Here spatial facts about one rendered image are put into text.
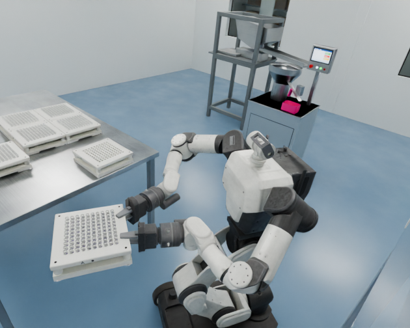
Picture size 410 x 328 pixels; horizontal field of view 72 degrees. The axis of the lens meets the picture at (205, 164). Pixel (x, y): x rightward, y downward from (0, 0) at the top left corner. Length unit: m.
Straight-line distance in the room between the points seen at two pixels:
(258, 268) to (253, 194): 0.26
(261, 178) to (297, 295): 1.42
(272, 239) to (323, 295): 1.50
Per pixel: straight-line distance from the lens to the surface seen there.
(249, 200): 1.05
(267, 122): 3.20
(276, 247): 0.94
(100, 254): 1.02
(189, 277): 1.42
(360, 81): 5.64
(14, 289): 2.38
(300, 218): 0.98
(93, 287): 2.23
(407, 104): 5.61
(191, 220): 1.05
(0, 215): 1.58
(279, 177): 1.07
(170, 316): 1.85
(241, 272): 0.92
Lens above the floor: 1.81
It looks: 32 degrees down
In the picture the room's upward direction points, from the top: 7 degrees clockwise
